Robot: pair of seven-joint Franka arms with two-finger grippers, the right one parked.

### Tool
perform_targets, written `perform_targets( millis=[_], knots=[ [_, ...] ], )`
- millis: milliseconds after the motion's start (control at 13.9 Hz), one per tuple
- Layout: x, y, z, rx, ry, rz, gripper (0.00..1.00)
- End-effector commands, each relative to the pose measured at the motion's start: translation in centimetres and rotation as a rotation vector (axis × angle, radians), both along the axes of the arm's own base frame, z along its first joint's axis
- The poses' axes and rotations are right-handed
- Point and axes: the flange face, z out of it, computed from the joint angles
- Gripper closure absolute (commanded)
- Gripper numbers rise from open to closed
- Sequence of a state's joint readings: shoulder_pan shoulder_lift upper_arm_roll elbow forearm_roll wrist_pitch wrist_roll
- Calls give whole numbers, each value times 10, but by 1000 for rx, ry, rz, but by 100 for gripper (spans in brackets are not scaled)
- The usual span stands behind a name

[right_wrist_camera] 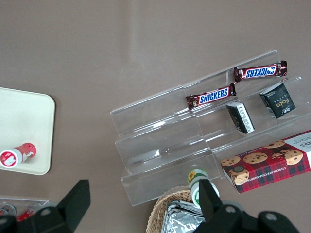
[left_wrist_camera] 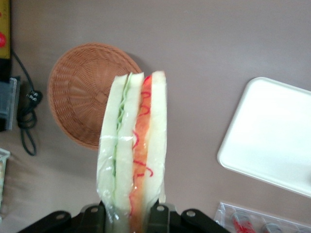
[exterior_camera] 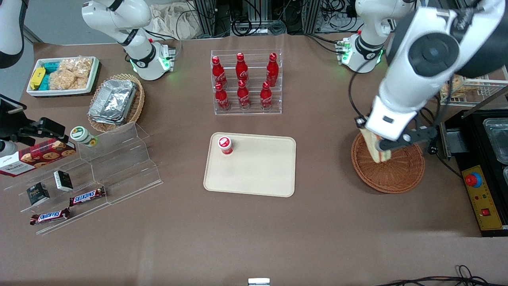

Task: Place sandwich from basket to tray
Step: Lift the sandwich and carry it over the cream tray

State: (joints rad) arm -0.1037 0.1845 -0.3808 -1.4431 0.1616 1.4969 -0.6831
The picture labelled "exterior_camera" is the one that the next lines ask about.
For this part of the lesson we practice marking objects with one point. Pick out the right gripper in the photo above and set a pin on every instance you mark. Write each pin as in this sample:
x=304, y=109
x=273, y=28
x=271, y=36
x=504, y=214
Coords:
x=24, y=130

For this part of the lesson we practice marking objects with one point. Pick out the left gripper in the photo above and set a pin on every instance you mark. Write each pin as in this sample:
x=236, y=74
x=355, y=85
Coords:
x=360, y=120

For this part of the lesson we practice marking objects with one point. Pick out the triangle sandwich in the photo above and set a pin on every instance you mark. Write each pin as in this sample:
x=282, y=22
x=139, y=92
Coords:
x=370, y=143

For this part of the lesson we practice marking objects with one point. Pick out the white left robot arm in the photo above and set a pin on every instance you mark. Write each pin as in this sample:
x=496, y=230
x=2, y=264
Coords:
x=424, y=59

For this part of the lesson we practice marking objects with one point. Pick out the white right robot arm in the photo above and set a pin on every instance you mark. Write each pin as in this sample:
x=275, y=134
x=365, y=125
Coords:
x=135, y=35

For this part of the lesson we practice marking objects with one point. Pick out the brown wicker basket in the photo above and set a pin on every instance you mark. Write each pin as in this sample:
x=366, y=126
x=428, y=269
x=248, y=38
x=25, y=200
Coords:
x=397, y=172

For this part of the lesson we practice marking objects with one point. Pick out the beige plastic tray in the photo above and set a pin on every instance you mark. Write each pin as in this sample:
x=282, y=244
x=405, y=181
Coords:
x=258, y=171

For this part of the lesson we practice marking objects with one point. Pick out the light wicker basket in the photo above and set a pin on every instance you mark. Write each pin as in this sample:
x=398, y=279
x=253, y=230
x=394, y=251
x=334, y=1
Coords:
x=137, y=105

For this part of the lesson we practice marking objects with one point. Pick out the red tartan cookie box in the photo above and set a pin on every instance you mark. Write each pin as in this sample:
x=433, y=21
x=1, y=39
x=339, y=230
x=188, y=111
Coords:
x=37, y=157

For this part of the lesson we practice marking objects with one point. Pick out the small black carton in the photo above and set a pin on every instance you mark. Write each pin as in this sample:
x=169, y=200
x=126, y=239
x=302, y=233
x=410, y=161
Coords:
x=38, y=194
x=63, y=180

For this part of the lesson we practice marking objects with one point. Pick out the green-lid white cup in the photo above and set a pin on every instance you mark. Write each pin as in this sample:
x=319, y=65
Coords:
x=81, y=134

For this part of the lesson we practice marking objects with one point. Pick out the teal snack packet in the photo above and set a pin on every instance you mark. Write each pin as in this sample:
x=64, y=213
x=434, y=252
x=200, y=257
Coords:
x=50, y=66
x=45, y=82

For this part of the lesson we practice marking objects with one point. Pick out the yellow snack packet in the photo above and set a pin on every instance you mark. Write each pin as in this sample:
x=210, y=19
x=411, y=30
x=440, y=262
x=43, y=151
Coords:
x=37, y=77

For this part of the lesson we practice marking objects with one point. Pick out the white rectangular snack bin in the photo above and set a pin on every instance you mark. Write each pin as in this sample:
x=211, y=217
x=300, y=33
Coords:
x=63, y=92

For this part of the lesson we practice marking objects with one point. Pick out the brown snickers bar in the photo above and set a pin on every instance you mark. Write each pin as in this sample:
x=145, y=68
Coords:
x=49, y=216
x=87, y=196

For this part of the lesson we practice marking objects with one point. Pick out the clear bag of rice crackers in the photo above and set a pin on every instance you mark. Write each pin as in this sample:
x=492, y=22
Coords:
x=71, y=73

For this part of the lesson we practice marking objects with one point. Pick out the black appliance with yellow panel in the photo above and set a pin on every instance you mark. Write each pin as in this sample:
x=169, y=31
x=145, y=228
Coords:
x=472, y=143

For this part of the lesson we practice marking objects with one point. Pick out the clear acrylic bottle rack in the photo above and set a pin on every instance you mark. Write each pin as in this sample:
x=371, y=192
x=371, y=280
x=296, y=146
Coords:
x=274, y=111

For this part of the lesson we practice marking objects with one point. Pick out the red cola bottle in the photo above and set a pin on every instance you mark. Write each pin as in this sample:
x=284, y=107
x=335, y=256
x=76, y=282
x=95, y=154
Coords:
x=265, y=97
x=272, y=70
x=241, y=68
x=217, y=73
x=221, y=99
x=243, y=96

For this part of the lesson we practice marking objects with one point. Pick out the clear acrylic stepped shelf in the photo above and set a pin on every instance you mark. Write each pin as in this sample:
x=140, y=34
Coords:
x=119, y=171

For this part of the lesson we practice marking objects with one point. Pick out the stack of foil trays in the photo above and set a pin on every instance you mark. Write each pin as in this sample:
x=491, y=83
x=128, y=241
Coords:
x=113, y=101

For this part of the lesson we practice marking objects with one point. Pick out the grey metal bar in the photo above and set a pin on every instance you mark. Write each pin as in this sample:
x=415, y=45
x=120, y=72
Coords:
x=486, y=104

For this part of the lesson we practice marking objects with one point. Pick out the steel pan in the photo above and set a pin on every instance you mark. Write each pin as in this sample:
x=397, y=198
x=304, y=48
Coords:
x=498, y=139

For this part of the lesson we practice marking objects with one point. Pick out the red-lid white cup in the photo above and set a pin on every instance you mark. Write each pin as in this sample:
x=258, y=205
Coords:
x=225, y=145

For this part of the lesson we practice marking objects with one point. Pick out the small white box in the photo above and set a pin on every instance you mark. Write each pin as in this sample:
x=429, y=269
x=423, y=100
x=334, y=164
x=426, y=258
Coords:
x=258, y=282

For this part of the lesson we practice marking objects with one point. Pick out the beige cloth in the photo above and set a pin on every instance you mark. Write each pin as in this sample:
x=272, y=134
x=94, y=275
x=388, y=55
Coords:
x=176, y=22

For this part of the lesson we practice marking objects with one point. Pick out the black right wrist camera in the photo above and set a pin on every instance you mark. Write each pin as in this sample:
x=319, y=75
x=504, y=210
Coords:
x=45, y=128

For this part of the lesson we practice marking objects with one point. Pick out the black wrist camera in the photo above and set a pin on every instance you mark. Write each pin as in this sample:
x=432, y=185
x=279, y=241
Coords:
x=420, y=136
x=45, y=128

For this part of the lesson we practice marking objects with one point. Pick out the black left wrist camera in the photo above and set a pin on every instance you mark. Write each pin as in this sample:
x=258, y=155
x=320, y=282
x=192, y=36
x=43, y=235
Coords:
x=420, y=136

